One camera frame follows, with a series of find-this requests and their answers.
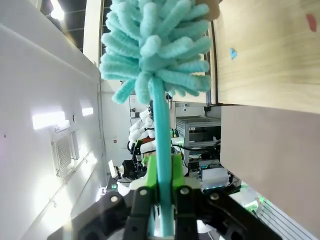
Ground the right gripper black green right finger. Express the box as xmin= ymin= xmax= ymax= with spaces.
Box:
xmin=171 ymin=154 xmax=283 ymax=240

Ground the right gripper black green left finger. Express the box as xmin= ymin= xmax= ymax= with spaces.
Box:
xmin=47 ymin=154 xmax=159 ymax=240

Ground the teal microfiber duster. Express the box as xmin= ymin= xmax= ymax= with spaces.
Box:
xmin=98 ymin=0 xmax=212 ymax=238

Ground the white electronics box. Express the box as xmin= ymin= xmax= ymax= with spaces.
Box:
xmin=200 ymin=166 xmax=230 ymax=189

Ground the aluminium equipment rack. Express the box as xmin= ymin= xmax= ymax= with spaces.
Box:
xmin=174 ymin=115 xmax=222 ymax=177

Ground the ceiling air conditioner cassette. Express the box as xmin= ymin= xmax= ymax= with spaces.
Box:
xmin=50 ymin=127 xmax=81 ymax=179

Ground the red paper scrap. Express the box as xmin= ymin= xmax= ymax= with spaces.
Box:
xmin=305 ymin=13 xmax=318 ymax=33

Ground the wood shelf unit black frame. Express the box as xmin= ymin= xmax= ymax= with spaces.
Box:
xmin=204 ymin=0 xmax=320 ymax=115

